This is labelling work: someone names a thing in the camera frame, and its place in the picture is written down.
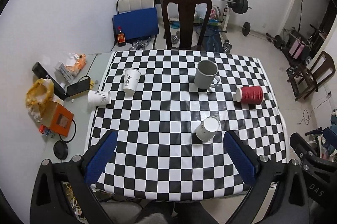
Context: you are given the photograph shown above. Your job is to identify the plain white paper cup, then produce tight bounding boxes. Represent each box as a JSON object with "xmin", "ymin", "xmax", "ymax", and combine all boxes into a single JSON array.
[{"xmin": 195, "ymin": 116, "xmax": 221, "ymax": 142}]

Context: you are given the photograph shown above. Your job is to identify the clear tissue pack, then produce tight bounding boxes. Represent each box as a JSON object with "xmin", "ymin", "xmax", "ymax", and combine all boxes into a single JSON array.
[{"xmin": 54, "ymin": 61, "xmax": 77, "ymax": 84}]

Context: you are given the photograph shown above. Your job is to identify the person's legs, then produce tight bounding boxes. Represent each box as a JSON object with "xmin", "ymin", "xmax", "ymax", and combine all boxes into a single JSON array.
[{"xmin": 134, "ymin": 200, "xmax": 219, "ymax": 224}]

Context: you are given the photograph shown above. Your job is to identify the long black remote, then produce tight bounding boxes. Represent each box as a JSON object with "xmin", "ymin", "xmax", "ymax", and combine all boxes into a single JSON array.
[{"xmin": 32, "ymin": 61, "xmax": 67, "ymax": 99}]

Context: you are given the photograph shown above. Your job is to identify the white barbell rack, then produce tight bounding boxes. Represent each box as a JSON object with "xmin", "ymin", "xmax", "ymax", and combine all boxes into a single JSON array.
[{"xmin": 164, "ymin": 0, "xmax": 241, "ymax": 33}]

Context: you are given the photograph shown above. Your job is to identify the white paper cup black print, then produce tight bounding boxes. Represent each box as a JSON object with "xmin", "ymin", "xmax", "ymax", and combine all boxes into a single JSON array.
[
  {"xmin": 122, "ymin": 68, "xmax": 142, "ymax": 94},
  {"xmin": 88, "ymin": 90, "xmax": 111, "ymax": 107}
]

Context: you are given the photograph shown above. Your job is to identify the brown wooden chair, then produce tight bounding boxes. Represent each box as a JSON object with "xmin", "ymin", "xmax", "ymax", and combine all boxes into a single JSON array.
[{"xmin": 286, "ymin": 51, "xmax": 336, "ymax": 101}]

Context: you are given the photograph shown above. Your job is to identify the black floor cable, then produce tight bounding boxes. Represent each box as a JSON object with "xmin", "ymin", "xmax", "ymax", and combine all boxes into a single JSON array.
[{"xmin": 297, "ymin": 91, "xmax": 333, "ymax": 125}]

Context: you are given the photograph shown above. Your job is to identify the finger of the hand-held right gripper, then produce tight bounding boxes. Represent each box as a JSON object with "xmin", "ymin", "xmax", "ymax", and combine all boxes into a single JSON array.
[{"xmin": 289, "ymin": 132, "xmax": 321, "ymax": 162}]

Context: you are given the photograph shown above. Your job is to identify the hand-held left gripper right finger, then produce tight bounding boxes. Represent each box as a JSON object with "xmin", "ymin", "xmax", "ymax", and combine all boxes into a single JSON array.
[{"xmin": 223, "ymin": 130, "xmax": 312, "ymax": 224}]

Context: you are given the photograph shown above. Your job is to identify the black white checkered tablecloth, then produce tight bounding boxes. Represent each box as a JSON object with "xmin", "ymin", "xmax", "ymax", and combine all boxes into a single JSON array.
[{"xmin": 85, "ymin": 49, "xmax": 289, "ymax": 201}]

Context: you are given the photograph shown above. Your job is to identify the orange cardboard box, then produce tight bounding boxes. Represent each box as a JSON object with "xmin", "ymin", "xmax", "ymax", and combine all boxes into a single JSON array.
[{"xmin": 41, "ymin": 101, "xmax": 74, "ymax": 136}]

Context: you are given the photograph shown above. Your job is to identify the amber liquor bottle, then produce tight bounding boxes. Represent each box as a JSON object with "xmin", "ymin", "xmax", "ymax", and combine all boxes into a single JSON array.
[{"xmin": 116, "ymin": 26, "xmax": 127, "ymax": 48}]

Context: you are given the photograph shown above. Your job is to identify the dark wooden dining chair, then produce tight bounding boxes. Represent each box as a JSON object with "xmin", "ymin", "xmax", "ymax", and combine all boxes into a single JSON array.
[{"xmin": 161, "ymin": 0, "xmax": 213, "ymax": 51}]

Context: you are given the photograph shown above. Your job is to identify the orange white snack packet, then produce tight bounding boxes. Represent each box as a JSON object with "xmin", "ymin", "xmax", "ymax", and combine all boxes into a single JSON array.
[{"xmin": 65, "ymin": 52, "xmax": 87, "ymax": 76}]

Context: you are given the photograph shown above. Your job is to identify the grey mug with handle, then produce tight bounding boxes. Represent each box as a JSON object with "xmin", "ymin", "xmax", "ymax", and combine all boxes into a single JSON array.
[{"xmin": 194, "ymin": 60, "xmax": 221, "ymax": 90}]

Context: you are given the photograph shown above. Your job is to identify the blue board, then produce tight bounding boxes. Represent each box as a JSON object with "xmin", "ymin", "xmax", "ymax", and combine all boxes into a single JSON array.
[{"xmin": 112, "ymin": 7, "xmax": 159, "ymax": 43}]

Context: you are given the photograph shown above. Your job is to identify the long barbell with black plates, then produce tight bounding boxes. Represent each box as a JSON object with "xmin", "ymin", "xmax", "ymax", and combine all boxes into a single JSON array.
[{"xmin": 209, "ymin": 0, "xmax": 252, "ymax": 15}]

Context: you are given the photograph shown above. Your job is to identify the small red can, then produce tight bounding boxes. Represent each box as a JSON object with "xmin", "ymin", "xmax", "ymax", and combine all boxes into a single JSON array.
[{"xmin": 39, "ymin": 124, "xmax": 56, "ymax": 137}]

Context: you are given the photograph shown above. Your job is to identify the exercise machine with pink pad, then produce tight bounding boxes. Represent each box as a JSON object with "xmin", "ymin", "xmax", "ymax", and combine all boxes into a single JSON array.
[{"xmin": 274, "ymin": 24, "xmax": 327, "ymax": 67}]

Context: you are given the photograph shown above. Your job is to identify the black round disc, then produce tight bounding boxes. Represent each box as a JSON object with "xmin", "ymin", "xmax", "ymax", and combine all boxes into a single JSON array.
[{"xmin": 53, "ymin": 141, "xmax": 69, "ymax": 161}]

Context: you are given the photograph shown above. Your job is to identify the yellow plastic bag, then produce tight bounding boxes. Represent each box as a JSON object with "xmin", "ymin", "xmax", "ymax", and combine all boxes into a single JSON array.
[{"xmin": 25, "ymin": 78, "xmax": 65, "ymax": 123}]

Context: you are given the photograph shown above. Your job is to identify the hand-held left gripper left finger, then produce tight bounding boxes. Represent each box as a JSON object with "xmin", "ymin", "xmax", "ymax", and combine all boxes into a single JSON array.
[{"xmin": 29, "ymin": 131, "xmax": 119, "ymax": 224}]

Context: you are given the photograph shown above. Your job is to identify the short barbell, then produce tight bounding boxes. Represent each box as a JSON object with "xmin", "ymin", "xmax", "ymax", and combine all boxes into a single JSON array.
[{"xmin": 241, "ymin": 21, "xmax": 280, "ymax": 42}]

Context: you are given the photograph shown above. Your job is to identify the red ribbed paper cup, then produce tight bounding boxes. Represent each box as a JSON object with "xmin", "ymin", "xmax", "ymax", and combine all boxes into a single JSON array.
[{"xmin": 235, "ymin": 85, "xmax": 264, "ymax": 104}]

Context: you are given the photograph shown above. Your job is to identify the black weight bench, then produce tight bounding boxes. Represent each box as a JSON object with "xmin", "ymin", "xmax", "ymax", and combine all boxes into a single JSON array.
[{"xmin": 202, "ymin": 26, "xmax": 225, "ymax": 51}]

